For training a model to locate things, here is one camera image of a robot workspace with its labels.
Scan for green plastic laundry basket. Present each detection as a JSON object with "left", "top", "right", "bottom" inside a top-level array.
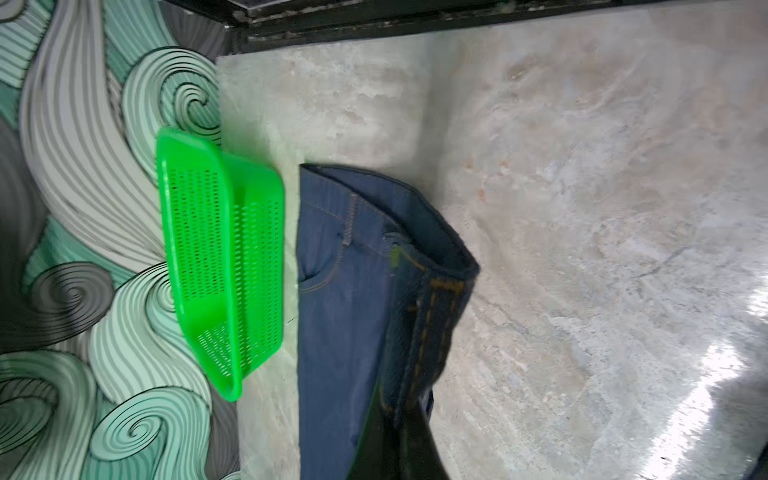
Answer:
[{"left": 156, "top": 127, "right": 285, "bottom": 402}]

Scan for dark blue denim trousers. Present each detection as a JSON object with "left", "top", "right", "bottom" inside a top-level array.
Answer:
[{"left": 296, "top": 163, "right": 480, "bottom": 479}]

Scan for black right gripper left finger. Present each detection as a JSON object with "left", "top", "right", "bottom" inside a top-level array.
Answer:
[{"left": 347, "top": 384, "right": 400, "bottom": 480}]

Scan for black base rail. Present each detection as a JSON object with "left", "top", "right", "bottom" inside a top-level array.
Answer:
[{"left": 161, "top": 0, "right": 721, "bottom": 55}]

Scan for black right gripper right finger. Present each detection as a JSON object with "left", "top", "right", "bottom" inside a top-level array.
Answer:
[{"left": 400, "top": 395, "right": 449, "bottom": 480}]

